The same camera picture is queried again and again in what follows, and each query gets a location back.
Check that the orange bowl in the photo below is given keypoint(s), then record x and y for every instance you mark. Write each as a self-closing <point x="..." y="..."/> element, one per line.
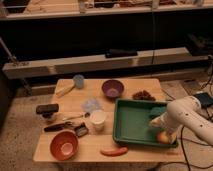
<point x="64" y="145"/>

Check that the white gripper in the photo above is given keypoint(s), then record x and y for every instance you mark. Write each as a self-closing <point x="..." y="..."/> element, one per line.
<point x="169" y="124"/>

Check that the clear blue plastic wrap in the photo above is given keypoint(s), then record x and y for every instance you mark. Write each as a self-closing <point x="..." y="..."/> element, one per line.
<point x="90" y="105"/>

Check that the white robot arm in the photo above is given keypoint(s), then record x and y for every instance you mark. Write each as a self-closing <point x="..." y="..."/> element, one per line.
<point x="183" y="112"/>

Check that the metal spoon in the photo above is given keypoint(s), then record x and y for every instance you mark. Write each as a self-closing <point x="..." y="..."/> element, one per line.
<point x="76" y="116"/>

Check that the wooden low table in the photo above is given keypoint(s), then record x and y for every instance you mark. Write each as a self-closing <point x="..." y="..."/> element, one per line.
<point x="90" y="145"/>

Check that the purple bowl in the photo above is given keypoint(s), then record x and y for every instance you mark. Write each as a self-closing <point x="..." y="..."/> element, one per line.
<point x="112" y="88"/>

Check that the white paper cup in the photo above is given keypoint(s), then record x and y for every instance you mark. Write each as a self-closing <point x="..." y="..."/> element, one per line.
<point x="97" y="118"/>

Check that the green plastic tray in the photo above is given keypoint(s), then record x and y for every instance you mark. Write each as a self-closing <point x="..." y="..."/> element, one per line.
<point x="131" y="123"/>

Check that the black brush block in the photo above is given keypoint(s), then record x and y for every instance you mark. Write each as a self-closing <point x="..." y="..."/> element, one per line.
<point x="47" y="110"/>

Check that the black object on shelf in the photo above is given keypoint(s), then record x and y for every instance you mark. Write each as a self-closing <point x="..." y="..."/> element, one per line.
<point x="113" y="53"/>

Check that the blue cup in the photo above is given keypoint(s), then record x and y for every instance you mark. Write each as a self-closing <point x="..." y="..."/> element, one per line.
<point x="78" y="81"/>

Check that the wooden shelf beam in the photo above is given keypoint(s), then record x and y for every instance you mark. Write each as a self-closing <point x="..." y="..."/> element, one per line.
<point x="49" y="67"/>

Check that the red yellow apple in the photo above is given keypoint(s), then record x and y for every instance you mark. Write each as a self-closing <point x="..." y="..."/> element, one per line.
<point x="163" y="138"/>

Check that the orange sausage toy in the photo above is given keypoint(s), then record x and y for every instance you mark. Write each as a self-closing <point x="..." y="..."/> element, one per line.
<point x="115" y="152"/>

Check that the brown crumpled object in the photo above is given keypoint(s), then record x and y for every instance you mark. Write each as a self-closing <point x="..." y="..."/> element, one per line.
<point x="143" y="95"/>

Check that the small black box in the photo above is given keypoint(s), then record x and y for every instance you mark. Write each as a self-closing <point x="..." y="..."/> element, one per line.
<point x="81" y="130"/>

